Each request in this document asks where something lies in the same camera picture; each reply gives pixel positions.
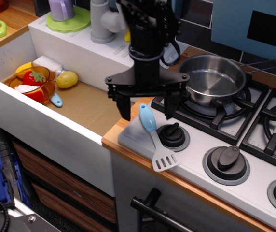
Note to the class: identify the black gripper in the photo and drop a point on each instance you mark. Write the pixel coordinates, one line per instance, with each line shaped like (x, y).
(147, 79)

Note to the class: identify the wooden drawer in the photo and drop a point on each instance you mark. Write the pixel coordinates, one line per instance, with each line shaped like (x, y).
(79, 193)
(65, 216)

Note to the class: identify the upper wooden drawer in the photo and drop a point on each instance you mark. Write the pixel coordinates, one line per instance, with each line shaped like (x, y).
(79, 193)

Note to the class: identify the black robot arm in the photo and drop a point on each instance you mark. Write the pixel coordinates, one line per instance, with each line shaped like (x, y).
(152, 26)

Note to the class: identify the grey stove top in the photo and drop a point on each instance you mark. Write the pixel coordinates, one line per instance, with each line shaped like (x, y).
(250, 196)

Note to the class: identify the light blue microwave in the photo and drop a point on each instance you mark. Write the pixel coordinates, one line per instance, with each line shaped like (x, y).
(247, 25)

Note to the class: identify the black burner grate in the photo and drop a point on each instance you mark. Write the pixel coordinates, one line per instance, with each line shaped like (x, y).
(227, 122)
(260, 140)

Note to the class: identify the red toy strawberry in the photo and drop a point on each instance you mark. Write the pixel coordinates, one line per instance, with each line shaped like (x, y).
(33, 78)

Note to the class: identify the black middle stove knob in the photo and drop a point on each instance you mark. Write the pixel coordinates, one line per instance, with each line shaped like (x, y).
(226, 165)

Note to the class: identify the purple plastic cup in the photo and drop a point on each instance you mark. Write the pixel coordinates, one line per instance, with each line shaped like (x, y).
(61, 10)

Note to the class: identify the lower wooden drawer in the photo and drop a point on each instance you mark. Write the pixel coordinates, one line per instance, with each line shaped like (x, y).
(65, 216)

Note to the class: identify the black left stove knob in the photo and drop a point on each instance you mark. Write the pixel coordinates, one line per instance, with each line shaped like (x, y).
(174, 137)

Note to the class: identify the blue utensil handle in sink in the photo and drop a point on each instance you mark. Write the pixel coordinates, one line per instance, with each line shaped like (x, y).
(56, 100)

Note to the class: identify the blue clamp tool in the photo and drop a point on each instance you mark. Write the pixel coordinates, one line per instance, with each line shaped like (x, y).
(11, 182)

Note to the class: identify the green plastic plate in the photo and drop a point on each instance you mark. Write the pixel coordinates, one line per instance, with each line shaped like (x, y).
(81, 20)

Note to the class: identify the stainless steel pan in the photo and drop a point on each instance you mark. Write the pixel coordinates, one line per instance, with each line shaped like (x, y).
(215, 80)

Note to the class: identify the white toy sink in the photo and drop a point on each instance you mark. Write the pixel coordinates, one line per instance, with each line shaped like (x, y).
(71, 135)

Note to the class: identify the black left burner grate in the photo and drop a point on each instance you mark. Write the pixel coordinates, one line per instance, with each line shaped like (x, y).
(227, 122)

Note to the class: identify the blue handled grey spatula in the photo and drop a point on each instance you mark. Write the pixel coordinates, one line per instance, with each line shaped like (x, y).
(163, 158)

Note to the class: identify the yellow toy potato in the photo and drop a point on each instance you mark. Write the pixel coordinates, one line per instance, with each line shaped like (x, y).
(66, 79)

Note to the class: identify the yellow toy corn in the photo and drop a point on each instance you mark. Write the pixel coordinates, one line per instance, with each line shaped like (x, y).
(21, 70)

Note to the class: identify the white salt shaker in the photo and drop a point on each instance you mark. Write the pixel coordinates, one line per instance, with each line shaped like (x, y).
(49, 63)

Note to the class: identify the black right burner grate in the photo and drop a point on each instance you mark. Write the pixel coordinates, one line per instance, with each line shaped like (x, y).
(260, 140)

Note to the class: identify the black oven door handle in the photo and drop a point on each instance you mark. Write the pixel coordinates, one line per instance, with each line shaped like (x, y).
(148, 207)

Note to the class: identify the grey toy faucet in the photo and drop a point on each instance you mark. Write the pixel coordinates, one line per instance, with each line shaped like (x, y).
(105, 23)

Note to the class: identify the yellow toy banana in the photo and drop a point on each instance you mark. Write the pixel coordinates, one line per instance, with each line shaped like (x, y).
(127, 36)

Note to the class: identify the orange transparent bowl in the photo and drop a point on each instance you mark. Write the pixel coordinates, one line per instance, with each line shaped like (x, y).
(40, 94)

